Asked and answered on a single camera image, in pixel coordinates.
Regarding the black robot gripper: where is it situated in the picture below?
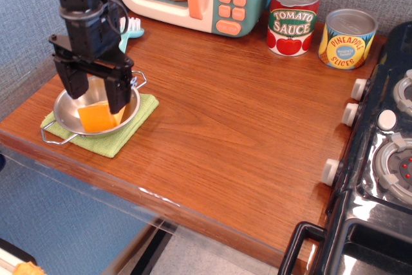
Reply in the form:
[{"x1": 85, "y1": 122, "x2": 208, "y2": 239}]
[{"x1": 49, "y1": 19, "x2": 133, "y2": 114}]

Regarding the orange pumpkin wedge toy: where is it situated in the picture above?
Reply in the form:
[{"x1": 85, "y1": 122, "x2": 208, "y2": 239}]
[{"x1": 77, "y1": 100, "x2": 125, "y2": 133}]

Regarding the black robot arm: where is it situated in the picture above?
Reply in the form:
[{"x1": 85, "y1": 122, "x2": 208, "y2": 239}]
[{"x1": 1, "y1": 0, "x2": 133, "y2": 115}]

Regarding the tomato sauce tin can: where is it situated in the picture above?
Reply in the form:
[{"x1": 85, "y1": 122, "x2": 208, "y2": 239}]
[{"x1": 267, "y1": 0, "x2": 320, "y2": 57}]

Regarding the pineapple slices tin can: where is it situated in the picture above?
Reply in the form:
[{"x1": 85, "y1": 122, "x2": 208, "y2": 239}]
[{"x1": 318, "y1": 8, "x2": 378, "y2": 70}]

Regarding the green folded cloth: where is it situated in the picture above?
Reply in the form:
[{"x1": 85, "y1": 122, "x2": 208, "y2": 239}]
[{"x1": 41, "y1": 94, "x2": 159, "y2": 158}]

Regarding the teal toy dish brush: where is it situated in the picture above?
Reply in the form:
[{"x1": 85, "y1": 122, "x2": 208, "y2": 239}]
[{"x1": 118, "y1": 17, "x2": 145, "y2": 53}]

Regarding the orange object bottom left corner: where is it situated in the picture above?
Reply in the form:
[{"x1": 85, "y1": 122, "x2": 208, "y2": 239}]
[{"x1": 12, "y1": 261, "x2": 46, "y2": 275}]

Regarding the white stove knob front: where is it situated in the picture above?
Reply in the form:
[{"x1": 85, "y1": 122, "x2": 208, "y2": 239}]
[{"x1": 321, "y1": 158, "x2": 340, "y2": 186}]

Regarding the white stove knob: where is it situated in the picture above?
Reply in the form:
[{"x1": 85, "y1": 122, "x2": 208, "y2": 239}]
[
  {"x1": 351, "y1": 79, "x2": 368, "y2": 101},
  {"x1": 341, "y1": 103, "x2": 359, "y2": 127},
  {"x1": 321, "y1": 158, "x2": 340, "y2": 186}
]

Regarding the white stove knob middle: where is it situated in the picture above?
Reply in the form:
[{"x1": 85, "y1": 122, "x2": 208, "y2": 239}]
[{"x1": 341, "y1": 103, "x2": 359, "y2": 127}]

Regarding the white stove knob rear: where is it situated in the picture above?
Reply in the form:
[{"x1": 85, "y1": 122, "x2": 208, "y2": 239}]
[{"x1": 351, "y1": 79, "x2": 368, "y2": 101}]

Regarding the white round stove button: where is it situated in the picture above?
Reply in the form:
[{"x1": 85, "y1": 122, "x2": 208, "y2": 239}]
[{"x1": 377, "y1": 109, "x2": 397, "y2": 131}]

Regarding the grey rear stove burner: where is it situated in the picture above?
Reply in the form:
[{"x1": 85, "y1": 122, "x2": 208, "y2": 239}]
[{"x1": 393, "y1": 70, "x2": 412, "y2": 116}]

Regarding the grey stove burner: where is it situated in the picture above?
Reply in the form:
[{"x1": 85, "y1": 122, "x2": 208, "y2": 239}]
[
  {"x1": 393, "y1": 70, "x2": 412, "y2": 116},
  {"x1": 374, "y1": 133, "x2": 411, "y2": 205}
]

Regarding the grey front stove burner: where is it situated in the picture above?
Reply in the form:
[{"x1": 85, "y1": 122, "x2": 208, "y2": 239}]
[{"x1": 374, "y1": 133, "x2": 411, "y2": 205}]

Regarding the black toy stove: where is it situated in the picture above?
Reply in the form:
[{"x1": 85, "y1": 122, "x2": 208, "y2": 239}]
[{"x1": 278, "y1": 21, "x2": 412, "y2": 275}]

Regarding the stainless steel two-handled bowl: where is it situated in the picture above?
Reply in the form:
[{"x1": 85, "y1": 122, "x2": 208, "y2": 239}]
[{"x1": 41, "y1": 71, "x2": 147, "y2": 145}]

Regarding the black oven door handle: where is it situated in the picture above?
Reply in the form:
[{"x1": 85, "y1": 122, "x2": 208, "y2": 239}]
[{"x1": 278, "y1": 221, "x2": 326, "y2": 275}]

